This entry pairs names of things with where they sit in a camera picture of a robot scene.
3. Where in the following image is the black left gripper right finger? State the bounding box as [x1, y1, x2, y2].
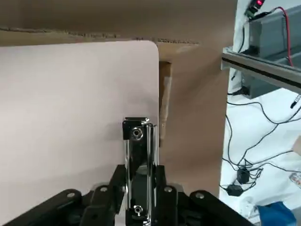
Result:
[152, 164, 259, 226]

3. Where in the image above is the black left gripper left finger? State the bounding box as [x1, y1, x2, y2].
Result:
[0, 164, 129, 226]

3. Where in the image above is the chrome metal clip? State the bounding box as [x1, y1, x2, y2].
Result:
[121, 116, 158, 226]

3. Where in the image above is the brown cardboard box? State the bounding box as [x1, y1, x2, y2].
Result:
[0, 26, 201, 148]

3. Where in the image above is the grey metal box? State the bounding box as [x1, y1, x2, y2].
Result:
[248, 4, 301, 62]

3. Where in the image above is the black power adapter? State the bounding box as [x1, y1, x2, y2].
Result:
[227, 185, 243, 196]
[236, 167, 250, 185]

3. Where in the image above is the blue plastic item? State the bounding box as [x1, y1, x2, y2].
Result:
[256, 202, 301, 226]

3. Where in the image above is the printed drink can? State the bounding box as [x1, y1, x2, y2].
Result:
[290, 171, 301, 187]

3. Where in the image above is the black board with red light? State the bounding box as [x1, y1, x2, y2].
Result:
[244, 0, 268, 17]

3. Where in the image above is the aluminium frame rail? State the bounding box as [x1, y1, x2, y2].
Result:
[222, 46, 301, 91]

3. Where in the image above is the red wire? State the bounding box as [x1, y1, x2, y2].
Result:
[270, 6, 294, 68]

